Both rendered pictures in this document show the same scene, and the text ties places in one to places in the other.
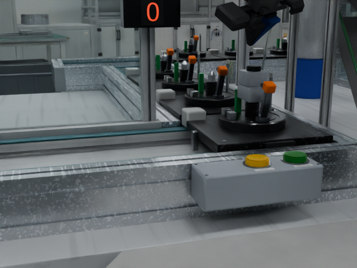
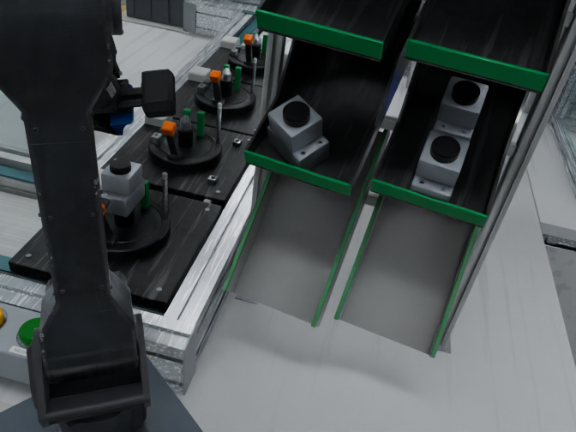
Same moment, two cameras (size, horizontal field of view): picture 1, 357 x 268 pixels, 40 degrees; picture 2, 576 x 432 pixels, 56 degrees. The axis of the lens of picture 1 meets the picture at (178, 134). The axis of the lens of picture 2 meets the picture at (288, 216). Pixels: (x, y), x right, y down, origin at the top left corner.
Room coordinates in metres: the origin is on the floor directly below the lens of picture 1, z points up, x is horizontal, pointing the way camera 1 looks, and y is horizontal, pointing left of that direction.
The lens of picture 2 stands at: (0.52, -0.64, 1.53)
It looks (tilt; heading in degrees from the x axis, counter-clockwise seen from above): 37 degrees down; 23
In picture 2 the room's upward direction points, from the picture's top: 9 degrees clockwise
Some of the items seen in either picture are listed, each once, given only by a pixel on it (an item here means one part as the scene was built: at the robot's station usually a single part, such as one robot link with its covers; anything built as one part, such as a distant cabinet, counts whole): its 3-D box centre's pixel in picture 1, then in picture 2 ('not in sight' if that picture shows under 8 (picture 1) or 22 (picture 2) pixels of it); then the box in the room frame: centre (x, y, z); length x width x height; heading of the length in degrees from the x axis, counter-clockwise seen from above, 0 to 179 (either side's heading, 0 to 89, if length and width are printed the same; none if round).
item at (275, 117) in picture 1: (251, 120); (124, 225); (1.01, -0.15, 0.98); 0.14 x 0.14 x 0.02
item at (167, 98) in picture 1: (211, 85); (185, 133); (1.26, -0.08, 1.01); 0.24 x 0.24 x 0.13; 16
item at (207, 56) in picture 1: (190, 47); not in sight; (2.38, -0.06, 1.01); 0.24 x 0.24 x 0.13; 16
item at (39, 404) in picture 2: not in sight; (89, 369); (0.71, -0.40, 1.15); 0.09 x 0.07 x 0.06; 136
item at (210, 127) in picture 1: (251, 129); (125, 235); (1.01, -0.15, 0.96); 0.24 x 0.24 x 0.02; 16
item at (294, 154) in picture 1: (295, 159); (36, 333); (0.80, -0.20, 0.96); 0.04 x 0.04 x 0.02
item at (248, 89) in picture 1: (251, 82); (124, 180); (1.02, -0.15, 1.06); 0.08 x 0.04 x 0.07; 16
